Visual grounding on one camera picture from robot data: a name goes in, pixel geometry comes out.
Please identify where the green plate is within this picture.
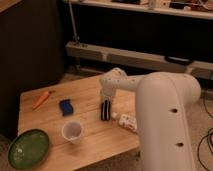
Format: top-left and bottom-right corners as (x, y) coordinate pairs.
(7, 129), (50, 170)

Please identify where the small white ball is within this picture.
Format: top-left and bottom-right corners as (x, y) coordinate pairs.
(111, 112), (118, 120)

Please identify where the orange carrot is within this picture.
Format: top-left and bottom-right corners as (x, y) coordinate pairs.
(32, 91), (54, 110)

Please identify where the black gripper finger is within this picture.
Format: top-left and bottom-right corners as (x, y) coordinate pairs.
(101, 100), (106, 121)
(105, 100), (111, 121)

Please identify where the metal pole stand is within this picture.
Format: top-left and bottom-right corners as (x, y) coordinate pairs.
(68, 0), (86, 47)

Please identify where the white shelf with clutter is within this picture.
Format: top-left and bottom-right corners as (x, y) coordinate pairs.
(62, 0), (213, 20)

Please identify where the translucent white cup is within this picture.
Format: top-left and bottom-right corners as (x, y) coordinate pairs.
(61, 120), (84, 144)

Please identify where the black cable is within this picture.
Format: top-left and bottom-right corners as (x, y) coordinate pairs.
(196, 96), (213, 171)

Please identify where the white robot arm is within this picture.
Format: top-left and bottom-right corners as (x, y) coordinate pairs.
(100, 68), (201, 171)

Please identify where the blue eraser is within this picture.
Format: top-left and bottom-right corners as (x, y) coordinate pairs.
(59, 99), (74, 116)

